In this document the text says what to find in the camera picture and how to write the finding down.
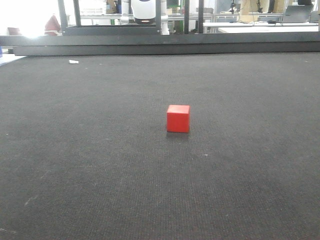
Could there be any red magnetic cube block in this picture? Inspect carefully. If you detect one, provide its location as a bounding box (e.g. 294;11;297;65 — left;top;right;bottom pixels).
166;104;190;133

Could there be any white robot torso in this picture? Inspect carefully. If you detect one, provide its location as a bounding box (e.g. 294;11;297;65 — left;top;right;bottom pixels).
120;0;170;35

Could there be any white paper scrap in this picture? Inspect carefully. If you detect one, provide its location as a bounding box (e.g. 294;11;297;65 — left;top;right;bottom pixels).
68;59;79;64

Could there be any black metal frame rail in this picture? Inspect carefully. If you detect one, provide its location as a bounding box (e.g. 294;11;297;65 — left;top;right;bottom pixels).
0;32;320;57

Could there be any grey laptop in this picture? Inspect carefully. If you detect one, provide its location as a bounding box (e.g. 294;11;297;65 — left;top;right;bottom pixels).
282;5;314;23

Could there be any dark red chair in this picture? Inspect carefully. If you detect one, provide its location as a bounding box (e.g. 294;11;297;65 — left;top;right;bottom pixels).
44;15;61;36

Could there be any white background table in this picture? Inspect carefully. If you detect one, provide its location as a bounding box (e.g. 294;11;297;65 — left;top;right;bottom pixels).
203;22;320;34

